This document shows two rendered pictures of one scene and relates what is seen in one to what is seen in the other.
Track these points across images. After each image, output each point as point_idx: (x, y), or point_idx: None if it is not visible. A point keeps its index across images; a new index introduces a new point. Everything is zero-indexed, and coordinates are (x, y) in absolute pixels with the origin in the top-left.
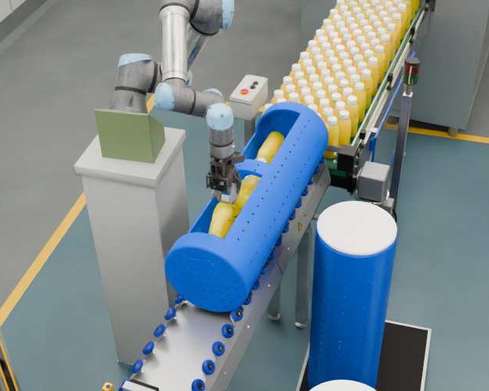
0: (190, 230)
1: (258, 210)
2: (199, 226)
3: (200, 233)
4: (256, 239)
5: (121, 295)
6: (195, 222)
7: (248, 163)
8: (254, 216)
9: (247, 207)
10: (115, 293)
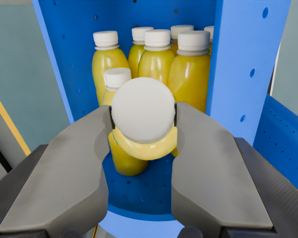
0: (61, 81)
1: (266, 36)
2: (60, 31)
3: (133, 220)
4: (258, 121)
5: (9, 1)
6: (48, 48)
7: None
8: (256, 76)
9: (229, 66)
10: (2, 2)
